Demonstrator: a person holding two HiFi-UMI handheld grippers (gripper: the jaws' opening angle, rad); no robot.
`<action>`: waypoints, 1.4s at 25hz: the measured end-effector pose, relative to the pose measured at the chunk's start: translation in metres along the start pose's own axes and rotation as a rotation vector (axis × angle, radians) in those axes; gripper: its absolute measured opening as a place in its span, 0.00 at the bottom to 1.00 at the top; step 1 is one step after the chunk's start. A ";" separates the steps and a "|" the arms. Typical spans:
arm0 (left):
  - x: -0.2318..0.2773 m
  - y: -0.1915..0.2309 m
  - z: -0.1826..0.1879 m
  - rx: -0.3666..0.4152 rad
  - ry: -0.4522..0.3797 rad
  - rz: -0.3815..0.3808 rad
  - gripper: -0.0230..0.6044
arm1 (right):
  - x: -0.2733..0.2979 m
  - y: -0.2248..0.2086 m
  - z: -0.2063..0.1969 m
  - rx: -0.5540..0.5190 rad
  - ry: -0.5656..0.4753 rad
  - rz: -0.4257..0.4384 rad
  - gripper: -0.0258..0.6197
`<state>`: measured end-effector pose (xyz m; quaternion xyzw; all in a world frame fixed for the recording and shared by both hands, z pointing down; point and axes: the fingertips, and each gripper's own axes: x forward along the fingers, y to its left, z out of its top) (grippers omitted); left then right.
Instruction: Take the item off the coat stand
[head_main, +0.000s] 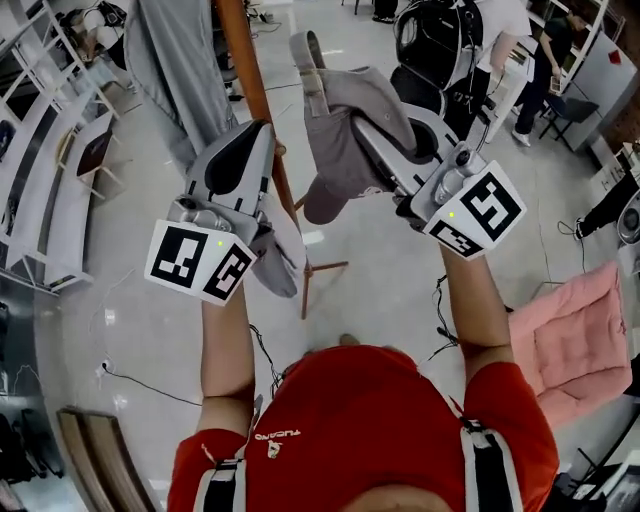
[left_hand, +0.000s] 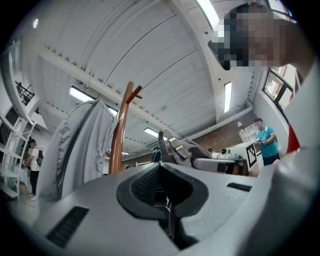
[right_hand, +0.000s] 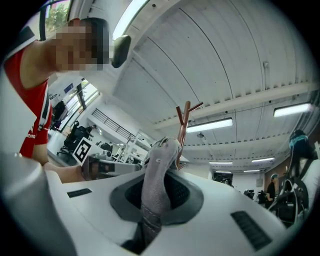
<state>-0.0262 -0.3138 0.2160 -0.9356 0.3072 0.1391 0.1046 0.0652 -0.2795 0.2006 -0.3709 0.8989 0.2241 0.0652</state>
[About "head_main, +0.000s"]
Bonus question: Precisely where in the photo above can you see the person's right forearm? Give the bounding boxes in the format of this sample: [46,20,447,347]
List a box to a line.
[438,243,516,374]

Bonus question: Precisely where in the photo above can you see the light grey cloth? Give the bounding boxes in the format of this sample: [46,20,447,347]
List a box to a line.
[248,192,308,300]

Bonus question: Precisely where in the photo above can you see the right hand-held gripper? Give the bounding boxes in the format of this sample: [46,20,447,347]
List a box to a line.
[351,103,528,260]

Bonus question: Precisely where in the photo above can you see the wooden coat stand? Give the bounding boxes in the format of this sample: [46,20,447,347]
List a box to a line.
[214,0,350,321]

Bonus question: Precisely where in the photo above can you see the silver round device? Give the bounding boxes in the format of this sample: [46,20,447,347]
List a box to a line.
[615,189,640,276]

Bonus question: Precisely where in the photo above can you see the person's left forearm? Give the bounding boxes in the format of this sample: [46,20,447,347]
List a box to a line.
[198,281,257,402]

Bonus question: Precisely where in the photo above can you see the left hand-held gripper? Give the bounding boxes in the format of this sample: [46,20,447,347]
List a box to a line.
[144,119,276,307]

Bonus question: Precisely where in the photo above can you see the white shelf unit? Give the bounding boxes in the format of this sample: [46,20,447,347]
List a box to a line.
[0,0,124,296]

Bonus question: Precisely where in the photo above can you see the grey hanging garment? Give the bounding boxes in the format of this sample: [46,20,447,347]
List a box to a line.
[123,0,240,169]

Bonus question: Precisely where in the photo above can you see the small white table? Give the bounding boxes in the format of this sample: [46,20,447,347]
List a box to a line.
[482,47,537,144]

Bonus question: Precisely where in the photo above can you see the dark grey chair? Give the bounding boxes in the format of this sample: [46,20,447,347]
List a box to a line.
[538,96,600,154]

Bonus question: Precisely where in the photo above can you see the white cabinet with red mark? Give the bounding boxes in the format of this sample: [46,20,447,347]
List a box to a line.
[569,29,640,154]

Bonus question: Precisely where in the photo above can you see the black and white shoulder strap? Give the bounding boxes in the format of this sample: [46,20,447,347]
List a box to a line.
[192,455,250,512]
[458,415,525,512]

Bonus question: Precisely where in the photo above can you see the pink cushioned chair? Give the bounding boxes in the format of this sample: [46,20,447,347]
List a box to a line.
[507,259,634,429]

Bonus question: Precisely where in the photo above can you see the black floor cable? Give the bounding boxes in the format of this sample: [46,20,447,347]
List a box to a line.
[102,367,204,409]
[248,323,287,399]
[418,273,462,365]

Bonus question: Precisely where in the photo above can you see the wooden chair with dark seat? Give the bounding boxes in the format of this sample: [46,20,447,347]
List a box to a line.
[55,110,132,202]

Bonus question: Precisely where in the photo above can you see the black glossy machine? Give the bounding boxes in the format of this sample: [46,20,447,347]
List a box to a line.
[393,0,485,94]

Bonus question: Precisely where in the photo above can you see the person's red shirt torso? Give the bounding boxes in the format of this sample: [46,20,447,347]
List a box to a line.
[167,343,561,512]

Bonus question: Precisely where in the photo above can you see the wooden planks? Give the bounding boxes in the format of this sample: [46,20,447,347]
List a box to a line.
[55,407,159,512]

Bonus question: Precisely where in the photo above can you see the grey cap item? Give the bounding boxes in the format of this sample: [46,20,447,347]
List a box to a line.
[288,30,420,226]

